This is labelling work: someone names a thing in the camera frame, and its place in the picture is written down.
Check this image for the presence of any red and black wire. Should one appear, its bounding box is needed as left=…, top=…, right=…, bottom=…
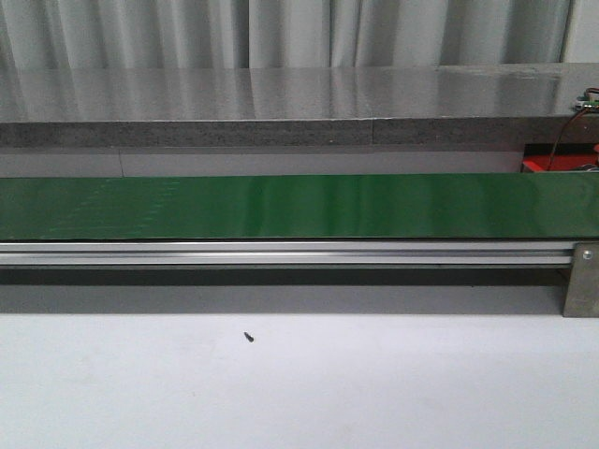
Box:
left=547, top=87, right=599, bottom=172

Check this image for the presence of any steel conveyor support bracket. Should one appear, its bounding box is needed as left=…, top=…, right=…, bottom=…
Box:
left=562, top=241, right=599, bottom=318

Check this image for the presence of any green conveyor belt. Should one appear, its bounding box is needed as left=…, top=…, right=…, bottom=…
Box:
left=1, top=172, right=598, bottom=241

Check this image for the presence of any red plastic tray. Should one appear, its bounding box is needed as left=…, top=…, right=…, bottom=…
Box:
left=520, top=143, right=598, bottom=173

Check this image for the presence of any grey granite counter slab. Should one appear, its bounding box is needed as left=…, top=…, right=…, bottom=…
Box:
left=1, top=63, right=598, bottom=147

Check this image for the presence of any small green circuit board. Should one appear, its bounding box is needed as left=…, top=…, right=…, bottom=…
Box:
left=571, top=92, right=599, bottom=113

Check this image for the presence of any grey pleated curtain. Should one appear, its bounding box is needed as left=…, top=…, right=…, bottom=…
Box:
left=1, top=1, right=598, bottom=70

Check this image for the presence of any aluminium conveyor side rail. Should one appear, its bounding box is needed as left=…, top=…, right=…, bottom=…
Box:
left=1, top=240, right=576, bottom=267

